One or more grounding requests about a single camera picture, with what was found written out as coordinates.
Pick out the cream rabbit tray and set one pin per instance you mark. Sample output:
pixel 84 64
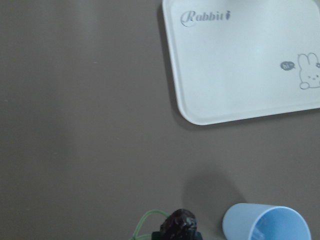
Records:
pixel 240 59

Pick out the light blue plastic cup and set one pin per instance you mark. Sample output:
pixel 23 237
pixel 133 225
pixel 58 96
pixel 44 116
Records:
pixel 248 221

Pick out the dark cherry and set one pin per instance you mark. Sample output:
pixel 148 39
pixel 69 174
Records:
pixel 180 225

